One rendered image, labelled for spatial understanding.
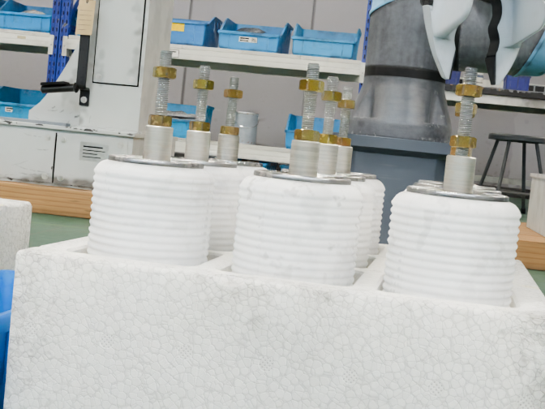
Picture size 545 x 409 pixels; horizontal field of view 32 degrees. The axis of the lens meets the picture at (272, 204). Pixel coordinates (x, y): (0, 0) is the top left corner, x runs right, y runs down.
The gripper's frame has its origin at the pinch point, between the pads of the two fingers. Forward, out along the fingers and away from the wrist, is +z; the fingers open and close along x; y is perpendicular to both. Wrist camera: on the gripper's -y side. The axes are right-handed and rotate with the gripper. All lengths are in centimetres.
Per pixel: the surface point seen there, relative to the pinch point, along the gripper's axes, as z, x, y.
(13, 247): 22, -32, -45
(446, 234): 12.4, -2.5, 4.7
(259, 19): -110, 176, -835
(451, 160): 7.2, -1.0, 1.1
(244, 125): -2, 92, -481
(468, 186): 9.0, 0.3, 1.7
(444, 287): 16.2, -2.2, 4.8
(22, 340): 23.6, -30.5, -5.3
